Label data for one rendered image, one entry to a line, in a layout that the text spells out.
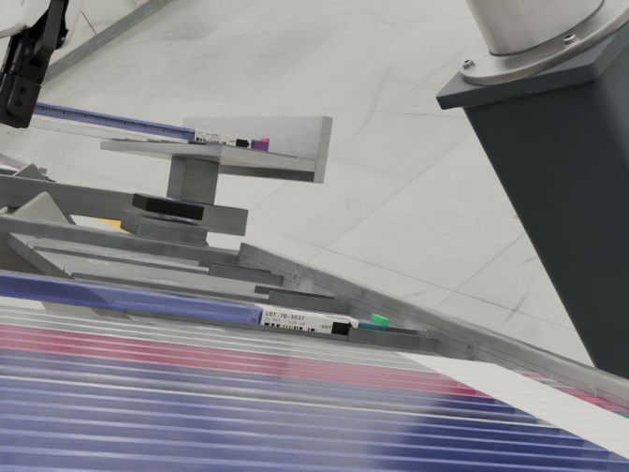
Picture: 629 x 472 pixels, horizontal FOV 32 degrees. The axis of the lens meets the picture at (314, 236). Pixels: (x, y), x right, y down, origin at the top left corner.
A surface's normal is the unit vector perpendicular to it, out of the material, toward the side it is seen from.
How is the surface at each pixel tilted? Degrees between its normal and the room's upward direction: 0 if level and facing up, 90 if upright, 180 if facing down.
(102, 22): 90
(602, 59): 90
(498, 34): 90
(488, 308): 0
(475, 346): 45
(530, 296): 0
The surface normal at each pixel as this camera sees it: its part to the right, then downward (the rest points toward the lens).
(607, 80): 0.67, -0.07
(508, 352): -0.88, -0.15
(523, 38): -0.45, 0.58
